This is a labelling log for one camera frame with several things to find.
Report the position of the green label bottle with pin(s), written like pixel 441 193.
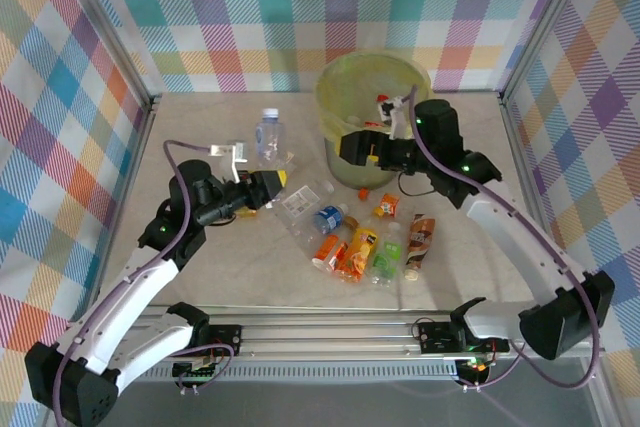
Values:
pixel 387 254

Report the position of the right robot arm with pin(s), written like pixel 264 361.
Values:
pixel 525 242

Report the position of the plaid fabric backdrop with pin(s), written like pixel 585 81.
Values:
pixel 600 147
pixel 250 22
pixel 40 147

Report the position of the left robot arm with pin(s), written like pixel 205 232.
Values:
pixel 150 279

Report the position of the large clear bottle white label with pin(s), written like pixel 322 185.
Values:
pixel 297 202

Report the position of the yellow bottle brown cap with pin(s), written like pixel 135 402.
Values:
pixel 362 244

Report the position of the clear bottle red cap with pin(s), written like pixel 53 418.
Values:
pixel 383 97

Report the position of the control board orange light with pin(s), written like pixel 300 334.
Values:
pixel 475 364

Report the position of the aluminium frame side rail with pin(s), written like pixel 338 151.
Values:
pixel 134 162
pixel 511 119

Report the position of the translucent waste bin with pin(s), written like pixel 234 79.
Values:
pixel 350 172

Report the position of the red-orange striped bottle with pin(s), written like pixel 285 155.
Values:
pixel 340 254

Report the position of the green terminal control board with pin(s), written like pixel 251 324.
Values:
pixel 200 372

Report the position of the yellow bin liner bag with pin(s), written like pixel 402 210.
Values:
pixel 340 77

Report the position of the orange label bottle white cap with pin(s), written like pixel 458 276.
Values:
pixel 327 247

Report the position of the aluminium frame post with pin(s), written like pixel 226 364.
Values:
pixel 546 22
pixel 112 29

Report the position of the small bottle blue label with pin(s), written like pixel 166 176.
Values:
pixel 327 219

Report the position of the small orange packet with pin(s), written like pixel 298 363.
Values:
pixel 387 204

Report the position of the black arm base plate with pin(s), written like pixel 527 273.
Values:
pixel 227 337
pixel 435 337

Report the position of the brown and white bottle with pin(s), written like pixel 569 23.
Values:
pixel 420 239

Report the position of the clear bottle pale label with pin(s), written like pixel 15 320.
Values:
pixel 267 137

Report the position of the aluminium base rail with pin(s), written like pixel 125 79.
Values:
pixel 325 337

